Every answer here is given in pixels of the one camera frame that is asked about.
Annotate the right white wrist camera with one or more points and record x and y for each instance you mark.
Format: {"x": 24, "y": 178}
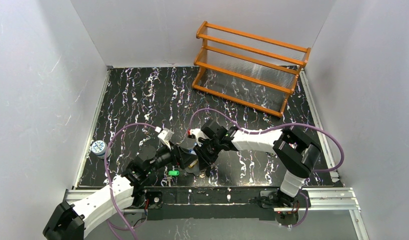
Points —
{"x": 198, "y": 135}

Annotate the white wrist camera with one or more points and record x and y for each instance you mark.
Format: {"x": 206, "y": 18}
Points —
{"x": 164, "y": 136}
{"x": 198, "y": 135}

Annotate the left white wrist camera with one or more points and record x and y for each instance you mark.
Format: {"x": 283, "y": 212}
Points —
{"x": 164, "y": 136}

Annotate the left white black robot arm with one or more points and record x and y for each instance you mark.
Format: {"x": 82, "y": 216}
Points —
{"x": 74, "y": 221}

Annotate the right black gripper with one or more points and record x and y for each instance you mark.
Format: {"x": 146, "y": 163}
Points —
{"x": 204, "y": 151}

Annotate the green tag key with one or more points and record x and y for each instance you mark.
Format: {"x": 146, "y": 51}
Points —
{"x": 171, "y": 174}

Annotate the orange two-tier rack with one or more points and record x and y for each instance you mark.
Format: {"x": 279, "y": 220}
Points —
{"x": 248, "y": 69}

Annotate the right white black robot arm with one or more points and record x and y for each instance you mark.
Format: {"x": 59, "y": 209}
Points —
{"x": 296, "y": 150}

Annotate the blue white round container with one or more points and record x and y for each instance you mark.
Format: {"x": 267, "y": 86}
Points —
{"x": 99, "y": 148}

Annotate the aluminium front rail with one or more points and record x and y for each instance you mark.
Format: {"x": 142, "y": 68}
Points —
{"x": 183, "y": 202}

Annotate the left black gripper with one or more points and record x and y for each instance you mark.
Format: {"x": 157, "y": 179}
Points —
{"x": 177, "y": 156}

